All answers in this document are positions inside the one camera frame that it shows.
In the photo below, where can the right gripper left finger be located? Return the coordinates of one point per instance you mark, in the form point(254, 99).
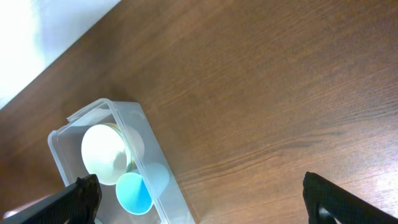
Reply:
point(78, 203)

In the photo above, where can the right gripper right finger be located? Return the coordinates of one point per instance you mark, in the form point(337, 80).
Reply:
point(328, 203)

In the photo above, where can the blue plastic cup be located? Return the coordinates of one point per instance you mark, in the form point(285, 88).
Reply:
point(132, 193)

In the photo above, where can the white bowl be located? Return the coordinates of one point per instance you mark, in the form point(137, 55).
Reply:
point(97, 155)

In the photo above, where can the mint green bowl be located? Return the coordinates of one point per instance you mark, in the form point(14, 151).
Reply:
point(123, 157)

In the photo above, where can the clear plastic storage container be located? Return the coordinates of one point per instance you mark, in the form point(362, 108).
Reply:
point(65, 146)

